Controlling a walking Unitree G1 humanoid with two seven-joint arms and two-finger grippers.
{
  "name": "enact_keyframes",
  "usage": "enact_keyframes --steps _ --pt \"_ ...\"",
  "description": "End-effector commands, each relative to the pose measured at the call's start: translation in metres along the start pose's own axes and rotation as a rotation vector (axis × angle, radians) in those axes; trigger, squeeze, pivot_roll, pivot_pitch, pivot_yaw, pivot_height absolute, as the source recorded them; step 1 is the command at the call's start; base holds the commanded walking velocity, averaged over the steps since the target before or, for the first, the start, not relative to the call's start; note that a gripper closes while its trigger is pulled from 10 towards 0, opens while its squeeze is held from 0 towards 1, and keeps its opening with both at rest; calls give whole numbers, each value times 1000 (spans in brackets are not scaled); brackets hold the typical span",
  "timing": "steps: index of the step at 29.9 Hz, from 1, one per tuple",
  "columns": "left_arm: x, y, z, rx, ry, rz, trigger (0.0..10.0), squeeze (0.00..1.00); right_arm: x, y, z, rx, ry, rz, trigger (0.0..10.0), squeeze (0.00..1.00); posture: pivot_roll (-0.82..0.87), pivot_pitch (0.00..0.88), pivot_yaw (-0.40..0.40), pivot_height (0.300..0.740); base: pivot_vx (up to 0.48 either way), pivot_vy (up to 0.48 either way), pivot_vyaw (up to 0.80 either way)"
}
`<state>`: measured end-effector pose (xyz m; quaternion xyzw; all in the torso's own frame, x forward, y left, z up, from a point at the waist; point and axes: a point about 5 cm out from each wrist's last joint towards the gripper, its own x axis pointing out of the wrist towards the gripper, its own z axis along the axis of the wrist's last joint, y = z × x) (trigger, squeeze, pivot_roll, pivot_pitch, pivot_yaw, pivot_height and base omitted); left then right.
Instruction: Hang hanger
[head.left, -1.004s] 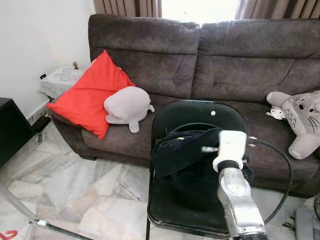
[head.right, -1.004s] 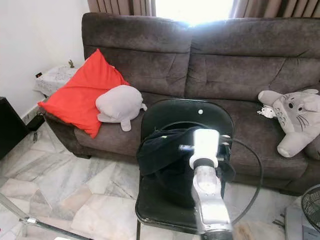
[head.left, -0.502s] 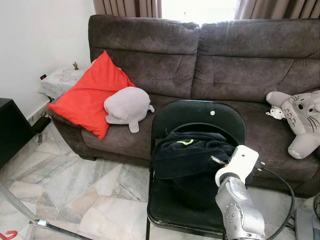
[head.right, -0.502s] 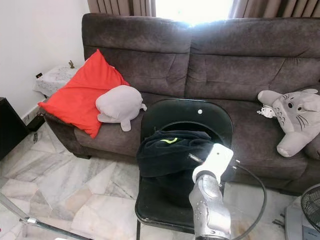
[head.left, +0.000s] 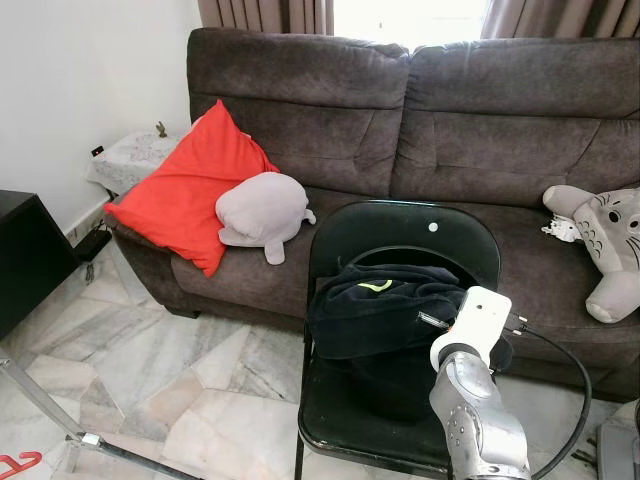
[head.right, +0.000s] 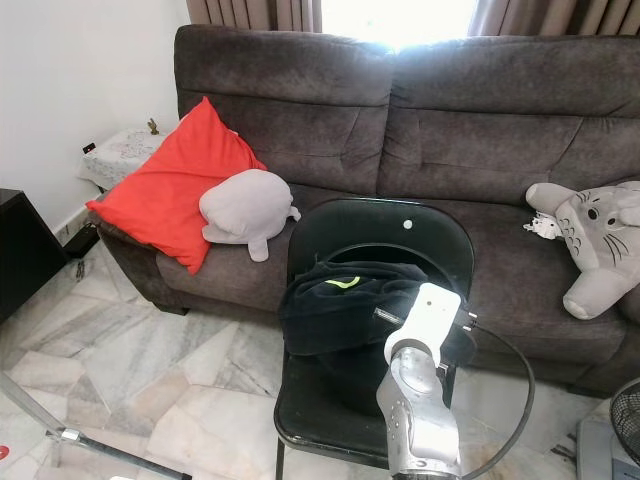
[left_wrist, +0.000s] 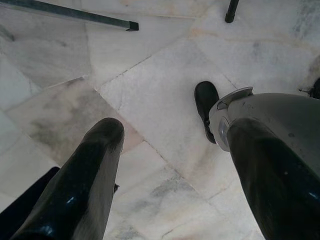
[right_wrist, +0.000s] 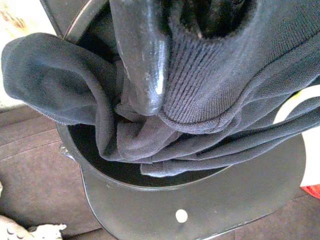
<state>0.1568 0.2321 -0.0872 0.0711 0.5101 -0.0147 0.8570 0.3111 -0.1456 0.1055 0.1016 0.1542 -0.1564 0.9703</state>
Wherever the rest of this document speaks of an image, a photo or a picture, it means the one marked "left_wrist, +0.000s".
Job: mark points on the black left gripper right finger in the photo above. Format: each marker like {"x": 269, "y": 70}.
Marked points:
{"x": 270, "y": 180}

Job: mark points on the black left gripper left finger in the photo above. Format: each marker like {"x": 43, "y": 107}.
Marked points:
{"x": 82, "y": 180}

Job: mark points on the marble table with red edge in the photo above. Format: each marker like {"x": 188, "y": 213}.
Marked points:
{"x": 231, "y": 10}

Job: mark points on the metal clothes rack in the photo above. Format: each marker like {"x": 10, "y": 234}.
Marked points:
{"x": 75, "y": 13}

